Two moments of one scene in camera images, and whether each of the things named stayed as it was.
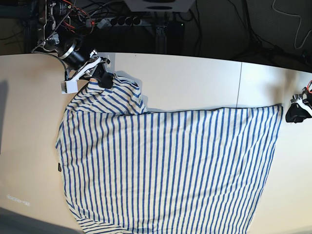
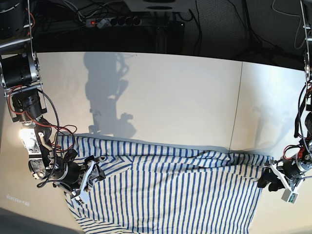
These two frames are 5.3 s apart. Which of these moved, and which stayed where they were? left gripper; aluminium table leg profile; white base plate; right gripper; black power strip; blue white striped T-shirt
Moved: right gripper; blue white striped T-shirt; left gripper
Stayed: white base plate; aluminium table leg profile; black power strip
